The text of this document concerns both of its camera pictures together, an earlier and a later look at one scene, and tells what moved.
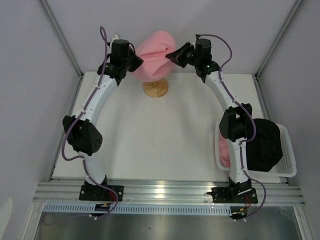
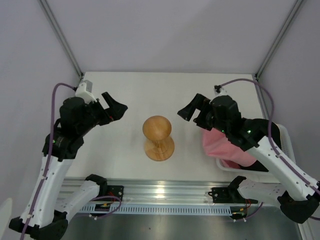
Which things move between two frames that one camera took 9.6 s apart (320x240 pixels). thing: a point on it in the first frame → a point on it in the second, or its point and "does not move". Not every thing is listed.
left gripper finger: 134,64 → 116,110
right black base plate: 228,195 does not move
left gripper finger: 134,58 → 109,101
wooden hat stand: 156,89 → 159,145
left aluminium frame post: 61,37 does not move
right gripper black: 178,56 → 198,103
